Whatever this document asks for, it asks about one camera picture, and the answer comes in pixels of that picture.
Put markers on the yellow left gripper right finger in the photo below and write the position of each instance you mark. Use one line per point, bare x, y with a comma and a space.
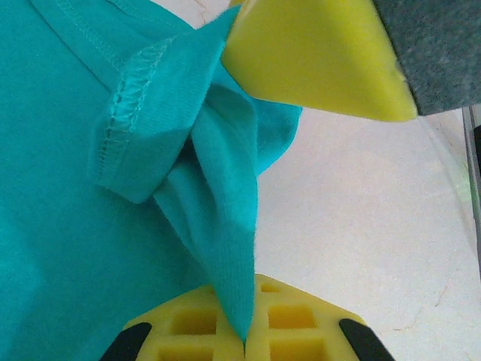
308, 327

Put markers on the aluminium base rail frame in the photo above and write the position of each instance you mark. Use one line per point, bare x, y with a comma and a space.
471, 169

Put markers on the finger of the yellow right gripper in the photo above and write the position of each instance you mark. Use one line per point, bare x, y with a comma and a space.
319, 64

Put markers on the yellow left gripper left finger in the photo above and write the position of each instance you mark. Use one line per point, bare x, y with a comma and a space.
180, 331

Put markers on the teal t-shirt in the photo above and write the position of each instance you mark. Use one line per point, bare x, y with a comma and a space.
75, 188

